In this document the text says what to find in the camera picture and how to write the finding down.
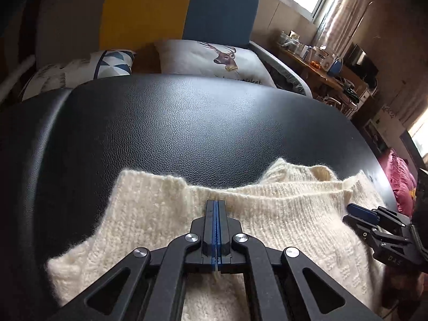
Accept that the wooden side table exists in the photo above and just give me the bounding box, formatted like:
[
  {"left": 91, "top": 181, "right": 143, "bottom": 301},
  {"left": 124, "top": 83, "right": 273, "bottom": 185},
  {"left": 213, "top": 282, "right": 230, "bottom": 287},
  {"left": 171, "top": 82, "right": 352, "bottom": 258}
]
[{"left": 276, "top": 45, "right": 360, "bottom": 107}]

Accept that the cream knitted sweater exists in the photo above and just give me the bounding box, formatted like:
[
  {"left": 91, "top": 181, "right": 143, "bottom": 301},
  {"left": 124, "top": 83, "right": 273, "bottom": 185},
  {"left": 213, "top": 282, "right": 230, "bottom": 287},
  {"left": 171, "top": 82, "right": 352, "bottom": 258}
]
[{"left": 47, "top": 159, "right": 384, "bottom": 320}]

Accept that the blue triangle pattern cushion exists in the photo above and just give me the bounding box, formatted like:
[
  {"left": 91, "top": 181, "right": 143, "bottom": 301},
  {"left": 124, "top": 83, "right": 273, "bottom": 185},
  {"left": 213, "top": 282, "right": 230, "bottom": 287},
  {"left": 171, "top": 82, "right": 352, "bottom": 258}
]
[{"left": 22, "top": 49, "right": 136, "bottom": 100}]

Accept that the grey yellow blue armchair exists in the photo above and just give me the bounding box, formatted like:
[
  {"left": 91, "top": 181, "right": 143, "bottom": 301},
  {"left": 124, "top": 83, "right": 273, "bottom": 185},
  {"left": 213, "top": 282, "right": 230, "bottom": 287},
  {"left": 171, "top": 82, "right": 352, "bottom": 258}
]
[{"left": 1, "top": 0, "right": 311, "bottom": 107}]

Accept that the pink cloth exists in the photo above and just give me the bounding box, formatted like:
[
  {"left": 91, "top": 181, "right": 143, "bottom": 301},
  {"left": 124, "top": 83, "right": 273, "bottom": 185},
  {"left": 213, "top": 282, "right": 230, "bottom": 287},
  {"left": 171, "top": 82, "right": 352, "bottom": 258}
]
[{"left": 379, "top": 148, "right": 416, "bottom": 217}]

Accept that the jar with oranges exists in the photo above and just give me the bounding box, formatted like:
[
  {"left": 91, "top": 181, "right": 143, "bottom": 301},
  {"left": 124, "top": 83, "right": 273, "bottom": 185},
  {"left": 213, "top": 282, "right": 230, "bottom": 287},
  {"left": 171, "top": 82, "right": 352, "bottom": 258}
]
[{"left": 309, "top": 50, "right": 324, "bottom": 70}]

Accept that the black monitor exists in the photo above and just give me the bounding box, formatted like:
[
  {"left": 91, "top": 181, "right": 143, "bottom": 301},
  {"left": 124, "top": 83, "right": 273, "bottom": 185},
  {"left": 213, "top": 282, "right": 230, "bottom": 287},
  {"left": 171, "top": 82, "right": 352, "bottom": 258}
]
[{"left": 344, "top": 44, "right": 379, "bottom": 80}]

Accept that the blue bag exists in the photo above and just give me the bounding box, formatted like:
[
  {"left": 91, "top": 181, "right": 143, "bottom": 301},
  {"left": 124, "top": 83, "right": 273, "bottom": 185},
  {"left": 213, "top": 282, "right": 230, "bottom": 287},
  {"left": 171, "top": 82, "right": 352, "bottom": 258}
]
[{"left": 327, "top": 57, "right": 343, "bottom": 77}]

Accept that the far window curtain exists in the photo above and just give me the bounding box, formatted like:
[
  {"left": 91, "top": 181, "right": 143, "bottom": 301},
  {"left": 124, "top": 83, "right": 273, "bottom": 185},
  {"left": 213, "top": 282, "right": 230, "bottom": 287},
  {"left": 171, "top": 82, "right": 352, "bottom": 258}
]
[{"left": 381, "top": 56, "right": 428, "bottom": 161}]

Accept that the deer print cushion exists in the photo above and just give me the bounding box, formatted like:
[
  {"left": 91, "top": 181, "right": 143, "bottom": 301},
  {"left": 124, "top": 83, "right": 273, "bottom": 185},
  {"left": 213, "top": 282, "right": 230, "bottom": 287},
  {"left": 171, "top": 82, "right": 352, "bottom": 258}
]
[{"left": 155, "top": 40, "right": 275, "bottom": 88}]

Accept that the right beige curtain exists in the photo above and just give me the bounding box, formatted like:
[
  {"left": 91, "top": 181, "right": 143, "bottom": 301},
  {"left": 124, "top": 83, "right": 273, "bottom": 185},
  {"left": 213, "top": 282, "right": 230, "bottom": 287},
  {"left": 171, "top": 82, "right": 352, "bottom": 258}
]
[{"left": 313, "top": 0, "right": 369, "bottom": 56}]

